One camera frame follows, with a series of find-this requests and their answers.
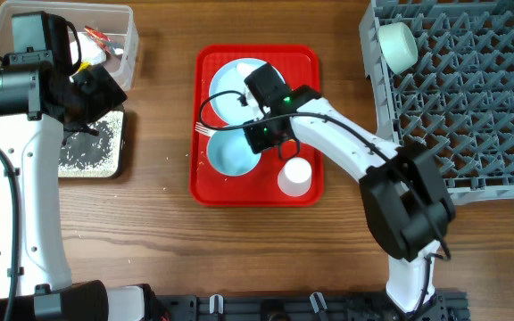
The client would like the clear plastic bin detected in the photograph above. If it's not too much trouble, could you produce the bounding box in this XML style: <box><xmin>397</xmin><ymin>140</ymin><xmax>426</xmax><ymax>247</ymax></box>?
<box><xmin>0</xmin><ymin>1</ymin><xmax>139</xmax><ymax>92</ymax></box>

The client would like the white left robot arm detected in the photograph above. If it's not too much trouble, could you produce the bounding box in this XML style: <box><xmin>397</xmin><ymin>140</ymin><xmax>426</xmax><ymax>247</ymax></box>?
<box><xmin>0</xmin><ymin>62</ymin><xmax>156</xmax><ymax>320</ymax></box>

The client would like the grey dishwasher rack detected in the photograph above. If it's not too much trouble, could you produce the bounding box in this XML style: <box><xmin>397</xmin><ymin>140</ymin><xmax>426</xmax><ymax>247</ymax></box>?
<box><xmin>359</xmin><ymin>1</ymin><xmax>514</xmax><ymax>205</ymax></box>

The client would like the light blue plate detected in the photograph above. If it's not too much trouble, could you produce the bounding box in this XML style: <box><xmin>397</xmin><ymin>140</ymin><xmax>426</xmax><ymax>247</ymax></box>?
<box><xmin>209</xmin><ymin>58</ymin><xmax>266</xmax><ymax>125</ymax></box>

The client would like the yellow wrapper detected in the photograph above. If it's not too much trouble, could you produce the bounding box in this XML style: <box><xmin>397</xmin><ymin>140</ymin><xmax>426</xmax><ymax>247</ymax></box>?
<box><xmin>78</xmin><ymin>62</ymin><xmax>91</xmax><ymax>72</ymax></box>

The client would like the red plastic tray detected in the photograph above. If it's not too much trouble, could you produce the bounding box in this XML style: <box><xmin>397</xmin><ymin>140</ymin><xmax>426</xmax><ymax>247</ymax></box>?
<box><xmin>189</xmin><ymin>44</ymin><xmax>324</xmax><ymax>207</ymax></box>

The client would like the white rice pile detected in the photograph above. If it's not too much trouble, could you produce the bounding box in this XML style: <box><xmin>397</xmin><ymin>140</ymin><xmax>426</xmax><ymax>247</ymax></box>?
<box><xmin>58</xmin><ymin>110</ymin><xmax>124</xmax><ymax>173</ymax></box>

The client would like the white plastic cup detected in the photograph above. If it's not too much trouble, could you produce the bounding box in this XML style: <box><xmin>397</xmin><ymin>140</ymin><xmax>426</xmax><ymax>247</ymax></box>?
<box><xmin>278</xmin><ymin>157</ymin><xmax>312</xmax><ymax>197</ymax></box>

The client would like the light blue bowl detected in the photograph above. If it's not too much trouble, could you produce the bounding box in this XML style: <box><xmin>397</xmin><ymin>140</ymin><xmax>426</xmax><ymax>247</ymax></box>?
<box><xmin>206</xmin><ymin>129</ymin><xmax>261</xmax><ymax>177</ymax></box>

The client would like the white napkin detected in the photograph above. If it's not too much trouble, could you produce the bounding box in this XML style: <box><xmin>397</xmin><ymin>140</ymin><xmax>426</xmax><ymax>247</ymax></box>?
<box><xmin>70</xmin><ymin>32</ymin><xmax>106</xmax><ymax>65</ymax></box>

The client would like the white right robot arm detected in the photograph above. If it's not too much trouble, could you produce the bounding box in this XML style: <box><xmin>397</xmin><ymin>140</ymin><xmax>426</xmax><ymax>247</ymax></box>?
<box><xmin>243</xmin><ymin>63</ymin><xmax>456</xmax><ymax>317</ymax></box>

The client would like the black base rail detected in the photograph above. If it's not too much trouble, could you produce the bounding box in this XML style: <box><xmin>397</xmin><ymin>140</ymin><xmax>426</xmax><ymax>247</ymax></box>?
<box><xmin>158</xmin><ymin>290</ymin><xmax>471</xmax><ymax>321</ymax></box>

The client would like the red snack wrapper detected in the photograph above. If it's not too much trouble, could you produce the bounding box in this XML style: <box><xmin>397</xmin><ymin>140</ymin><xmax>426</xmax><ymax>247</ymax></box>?
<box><xmin>85</xmin><ymin>26</ymin><xmax>124</xmax><ymax>56</ymax></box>

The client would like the mint green bowl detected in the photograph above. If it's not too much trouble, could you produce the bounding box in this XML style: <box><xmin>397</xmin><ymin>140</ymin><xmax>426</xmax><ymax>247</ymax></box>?
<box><xmin>377</xmin><ymin>22</ymin><xmax>419</xmax><ymax>74</ymax></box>

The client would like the black tray bin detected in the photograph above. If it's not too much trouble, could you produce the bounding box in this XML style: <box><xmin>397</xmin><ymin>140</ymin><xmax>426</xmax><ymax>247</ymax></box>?
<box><xmin>55</xmin><ymin>103</ymin><xmax>128</xmax><ymax>180</ymax></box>

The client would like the white plastic fork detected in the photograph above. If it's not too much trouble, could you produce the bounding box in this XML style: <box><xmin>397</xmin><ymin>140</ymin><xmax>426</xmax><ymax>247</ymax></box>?
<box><xmin>195</xmin><ymin>122</ymin><xmax>216</xmax><ymax>137</ymax></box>

